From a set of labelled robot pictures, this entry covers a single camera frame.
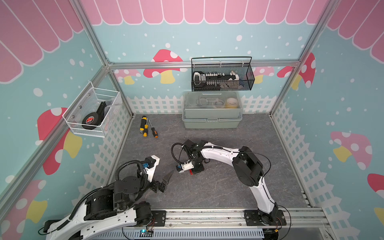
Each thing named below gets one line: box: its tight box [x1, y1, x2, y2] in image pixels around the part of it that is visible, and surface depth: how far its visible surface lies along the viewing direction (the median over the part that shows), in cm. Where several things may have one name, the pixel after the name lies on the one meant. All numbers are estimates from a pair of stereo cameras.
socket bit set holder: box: [193, 71, 240, 88], surface depth 90 cm
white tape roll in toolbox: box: [225, 97, 238, 109], surface depth 104 cm
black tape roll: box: [82, 101, 107, 130], surface depth 71 cm
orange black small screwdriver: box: [148, 119, 159, 139], surface depth 108 cm
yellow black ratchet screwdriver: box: [139, 115, 149, 137], surface depth 114 cm
